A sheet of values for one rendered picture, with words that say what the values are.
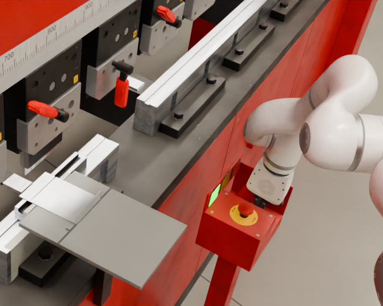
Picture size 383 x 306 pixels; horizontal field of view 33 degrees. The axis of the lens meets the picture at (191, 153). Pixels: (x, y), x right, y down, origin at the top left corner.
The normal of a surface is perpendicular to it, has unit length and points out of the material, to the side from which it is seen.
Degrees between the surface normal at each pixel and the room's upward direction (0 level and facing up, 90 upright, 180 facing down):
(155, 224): 0
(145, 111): 90
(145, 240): 0
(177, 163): 0
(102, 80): 90
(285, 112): 52
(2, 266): 90
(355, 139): 44
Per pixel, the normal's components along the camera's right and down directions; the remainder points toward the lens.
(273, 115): -0.57, -0.34
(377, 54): 0.16, -0.75
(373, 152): 0.12, 0.29
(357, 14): -0.44, 0.52
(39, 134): 0.88, 0.40
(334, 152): -0.07, 0.43
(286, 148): -0.24, 0.61
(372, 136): 0.16, -0.20
